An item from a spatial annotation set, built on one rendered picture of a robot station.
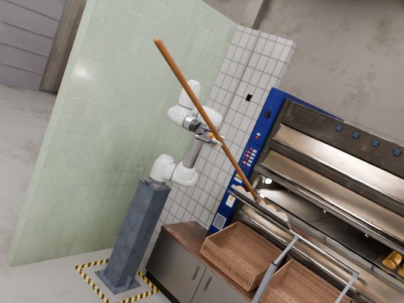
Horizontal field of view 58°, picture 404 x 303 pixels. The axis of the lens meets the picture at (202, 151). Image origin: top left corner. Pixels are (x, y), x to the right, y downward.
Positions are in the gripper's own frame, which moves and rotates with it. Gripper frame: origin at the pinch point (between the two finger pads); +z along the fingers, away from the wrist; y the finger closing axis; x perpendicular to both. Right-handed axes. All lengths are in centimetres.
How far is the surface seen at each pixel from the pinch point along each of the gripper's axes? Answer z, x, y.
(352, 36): -137, -347, -382
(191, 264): -29, -133, 74
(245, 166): -47, -139, -29
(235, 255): -12, -164, 44
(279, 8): -300, -340, -395
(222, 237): -29, -152, 38
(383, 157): 58, -112, -84
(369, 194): 62, -126, -57
